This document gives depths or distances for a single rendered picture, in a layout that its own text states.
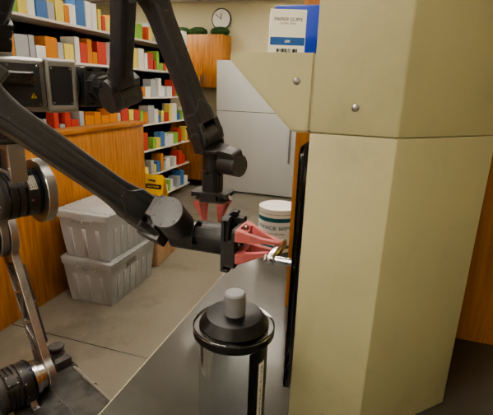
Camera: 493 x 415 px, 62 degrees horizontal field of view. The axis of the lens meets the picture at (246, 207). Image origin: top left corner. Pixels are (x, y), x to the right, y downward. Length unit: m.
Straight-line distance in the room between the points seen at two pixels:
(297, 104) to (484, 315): 0.68
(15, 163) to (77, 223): 1.58
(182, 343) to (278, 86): 0.58
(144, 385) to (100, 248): 2.08
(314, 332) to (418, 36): 0.42
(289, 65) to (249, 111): 5.14
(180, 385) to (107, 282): 2.15
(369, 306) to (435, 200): 0.18
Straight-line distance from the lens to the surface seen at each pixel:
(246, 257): 0.71
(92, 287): 3.03
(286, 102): 0.56
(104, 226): 2.76
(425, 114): 0.58
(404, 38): 0.55
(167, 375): 0.85
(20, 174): 1.36
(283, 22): 0.63
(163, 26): 1.03
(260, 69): 0.57
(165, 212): 0.69
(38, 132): 0.72
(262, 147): 5.69
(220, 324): 0.54
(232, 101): 5.77
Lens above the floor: 1.47
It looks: 16 degrees down
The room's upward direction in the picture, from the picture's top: 2 degrees clockwise
